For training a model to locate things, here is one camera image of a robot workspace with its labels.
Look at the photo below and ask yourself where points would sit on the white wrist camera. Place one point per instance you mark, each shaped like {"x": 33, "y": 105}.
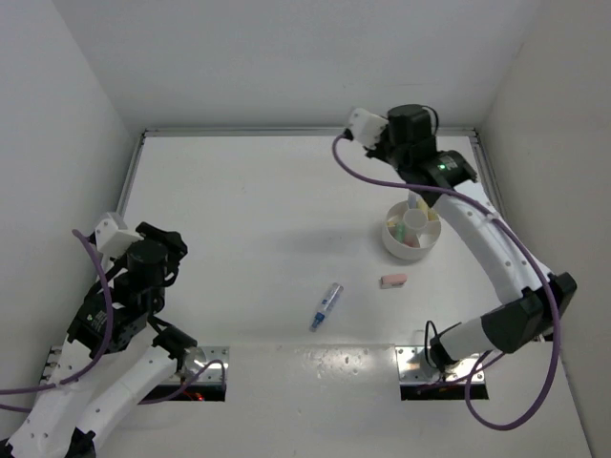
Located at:
{"x": 113, "y": 237}
{"x": 365, "y": 127}

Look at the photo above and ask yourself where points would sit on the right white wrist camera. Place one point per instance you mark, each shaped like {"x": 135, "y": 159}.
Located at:
{"x": 365, "y": 127}

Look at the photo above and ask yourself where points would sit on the white round divided container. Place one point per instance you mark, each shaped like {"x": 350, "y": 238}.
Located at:
{"x": 421, "y": 234}

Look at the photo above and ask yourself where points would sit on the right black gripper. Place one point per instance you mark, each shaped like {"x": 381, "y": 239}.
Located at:
{"x": 376, "y": 152}

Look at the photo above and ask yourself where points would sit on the aluminium frame rail left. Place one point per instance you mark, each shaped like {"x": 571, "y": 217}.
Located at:
{"x": 124, "y": 194}

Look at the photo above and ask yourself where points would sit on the metal base plate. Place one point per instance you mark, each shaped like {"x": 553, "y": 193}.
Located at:
{"x": 414, "y": 370}
{"x": 214, "y": 358}

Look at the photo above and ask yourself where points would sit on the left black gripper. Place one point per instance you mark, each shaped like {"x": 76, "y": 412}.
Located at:
{"x": 179, "y": 249}

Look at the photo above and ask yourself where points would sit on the pink eraser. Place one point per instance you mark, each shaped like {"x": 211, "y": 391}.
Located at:
{"x": 393, "y": 281}

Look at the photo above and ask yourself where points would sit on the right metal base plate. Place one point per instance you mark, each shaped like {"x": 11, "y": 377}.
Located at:
{"x": 414, "y": 370}

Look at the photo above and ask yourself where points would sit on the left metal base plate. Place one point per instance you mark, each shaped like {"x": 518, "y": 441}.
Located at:
{"x": 214, "y": 358}

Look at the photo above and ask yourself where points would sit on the aluminium frame rail back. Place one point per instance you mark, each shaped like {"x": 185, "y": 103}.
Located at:
{"x": 242, "y": 131}

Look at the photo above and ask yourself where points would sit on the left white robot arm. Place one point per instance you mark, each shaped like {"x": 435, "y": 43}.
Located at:
{"x": 86, "y": 396}

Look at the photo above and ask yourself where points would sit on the aluminium frame rail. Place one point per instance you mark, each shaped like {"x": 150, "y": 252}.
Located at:
{"x": 242, "y": 131}
{"x": 487, "y": 174}
{"x": 124, "y": 194}

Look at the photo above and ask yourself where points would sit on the clear glue stick blue cap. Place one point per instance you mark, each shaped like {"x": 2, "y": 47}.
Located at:
{"x": 326, "y": 305}

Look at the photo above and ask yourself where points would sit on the aluminium frame rail right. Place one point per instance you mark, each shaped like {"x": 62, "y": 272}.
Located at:
{"x": 487, "y": 174}

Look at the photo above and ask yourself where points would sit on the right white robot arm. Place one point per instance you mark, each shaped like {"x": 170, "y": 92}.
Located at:
{"x": 526, "y": 288}

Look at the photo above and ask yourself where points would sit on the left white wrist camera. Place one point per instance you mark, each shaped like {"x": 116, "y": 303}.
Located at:
{"x": 113, "y": 237}

